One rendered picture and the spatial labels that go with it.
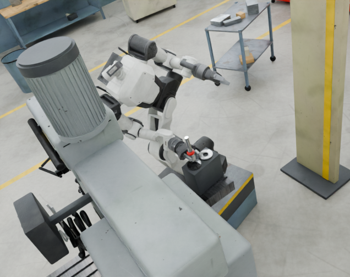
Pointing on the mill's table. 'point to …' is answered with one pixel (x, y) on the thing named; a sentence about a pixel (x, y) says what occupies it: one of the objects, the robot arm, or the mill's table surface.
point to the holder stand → (203, 171)
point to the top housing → (110, 132)
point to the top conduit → (46, 145)
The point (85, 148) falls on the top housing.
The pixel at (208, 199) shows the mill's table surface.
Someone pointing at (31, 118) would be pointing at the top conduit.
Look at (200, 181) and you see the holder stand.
